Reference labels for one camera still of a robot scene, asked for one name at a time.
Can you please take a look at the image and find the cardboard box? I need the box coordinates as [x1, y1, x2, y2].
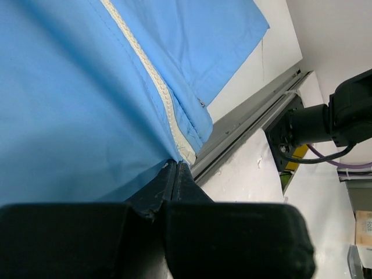
[355, 210, 371, 247]

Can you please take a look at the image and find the light blue hooded jacket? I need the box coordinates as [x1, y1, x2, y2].
[1, 1, 269, 205]

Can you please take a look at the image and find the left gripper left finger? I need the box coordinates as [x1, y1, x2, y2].
[125, 160, 177, 221]

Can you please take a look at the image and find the aluminium table frame rail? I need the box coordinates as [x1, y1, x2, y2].
[191, 67, 309, 185]

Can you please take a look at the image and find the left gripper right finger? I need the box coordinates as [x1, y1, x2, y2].
[171, 162, 213, 203]

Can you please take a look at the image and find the white foam block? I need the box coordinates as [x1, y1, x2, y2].
[201, 129, 284, 203]

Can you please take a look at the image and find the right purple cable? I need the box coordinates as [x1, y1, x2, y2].
[307, 144, 372, 169]

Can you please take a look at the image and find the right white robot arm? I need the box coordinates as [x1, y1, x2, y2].
[264, 70, 371, 171]

